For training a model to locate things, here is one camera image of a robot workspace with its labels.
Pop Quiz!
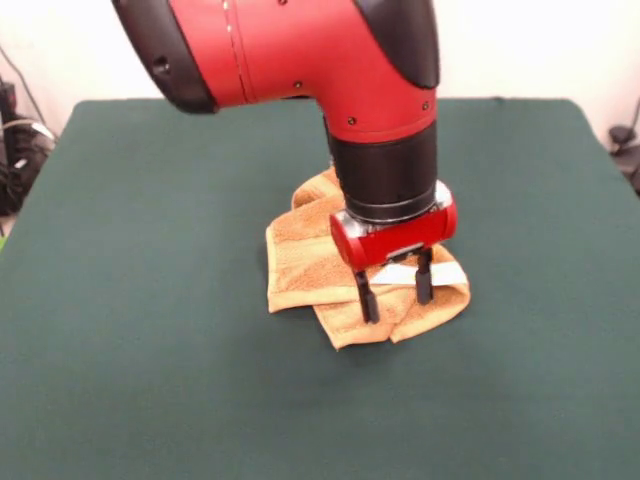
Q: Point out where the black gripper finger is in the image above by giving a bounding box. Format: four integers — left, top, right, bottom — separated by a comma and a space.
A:
414, 247, 435, 305
353, 267, 381, 325

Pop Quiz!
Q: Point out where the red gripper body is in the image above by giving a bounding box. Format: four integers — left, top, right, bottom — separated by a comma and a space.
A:
329, 201, 459, 272

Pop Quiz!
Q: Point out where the orange terry towel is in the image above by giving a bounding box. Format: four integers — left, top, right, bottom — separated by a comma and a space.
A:
265, 167, 472, 350

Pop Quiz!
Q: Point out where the dark green table cloth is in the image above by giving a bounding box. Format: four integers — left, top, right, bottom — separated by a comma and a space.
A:
0, 97, 640, 480

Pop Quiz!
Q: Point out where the black clamp with cable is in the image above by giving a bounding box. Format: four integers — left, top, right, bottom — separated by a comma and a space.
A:
607, 124, 640, 196

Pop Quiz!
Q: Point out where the black cable bundle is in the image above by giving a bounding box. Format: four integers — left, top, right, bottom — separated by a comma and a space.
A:
0, 117, 57, 217

